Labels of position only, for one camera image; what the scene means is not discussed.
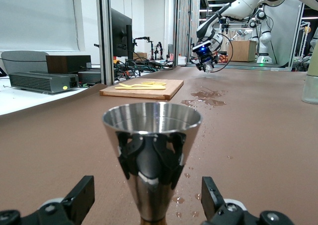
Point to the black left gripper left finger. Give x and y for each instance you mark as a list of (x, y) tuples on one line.
[(82, 195)]

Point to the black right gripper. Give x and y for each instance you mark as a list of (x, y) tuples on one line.
[(207, 57)]

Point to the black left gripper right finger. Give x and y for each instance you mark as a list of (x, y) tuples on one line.
[(211, 197)]

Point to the steel jigger measuring cup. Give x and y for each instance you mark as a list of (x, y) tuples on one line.
[(149, 185)]

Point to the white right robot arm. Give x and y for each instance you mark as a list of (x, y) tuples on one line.
[(238, 4)]

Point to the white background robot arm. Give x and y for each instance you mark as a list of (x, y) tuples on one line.
[(264, 36)]

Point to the red patterned box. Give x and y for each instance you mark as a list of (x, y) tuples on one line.
[(222, 59)]

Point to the large brown liquid puddle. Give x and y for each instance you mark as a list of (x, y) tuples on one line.
[(208, 98)]

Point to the large wooden crate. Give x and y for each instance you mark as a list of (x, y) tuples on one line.
[(242, 51)]

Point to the yellow plastic knife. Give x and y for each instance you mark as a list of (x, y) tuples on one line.
[(149, 87)]

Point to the wooden cutting board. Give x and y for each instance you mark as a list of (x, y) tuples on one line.
[(149, 93)]

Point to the black articulated stand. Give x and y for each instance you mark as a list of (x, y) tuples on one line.
[(142, 38)]

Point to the brown table cover sheet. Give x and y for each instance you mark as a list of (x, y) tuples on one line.
[(248, 135)]

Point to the yellow plastic fork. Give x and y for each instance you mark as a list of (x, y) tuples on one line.
[(126, 85)]

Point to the black computer monitor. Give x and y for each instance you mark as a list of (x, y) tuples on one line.
[(120, 31)]

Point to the green sleeved glass bottle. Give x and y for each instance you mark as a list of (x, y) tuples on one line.
[(310, 86)]

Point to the flat black device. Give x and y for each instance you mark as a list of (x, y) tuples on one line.
[(89, 76)]

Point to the grey ribbed power supply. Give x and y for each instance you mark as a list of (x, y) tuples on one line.
[(37, 82)]

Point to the dark brown wooden box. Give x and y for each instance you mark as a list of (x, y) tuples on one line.
[(67, 63)]

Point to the white window blind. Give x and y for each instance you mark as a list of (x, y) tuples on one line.
[(37, 16)]

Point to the aluminium frame post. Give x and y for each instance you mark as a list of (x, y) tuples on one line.
[(105, 36)]

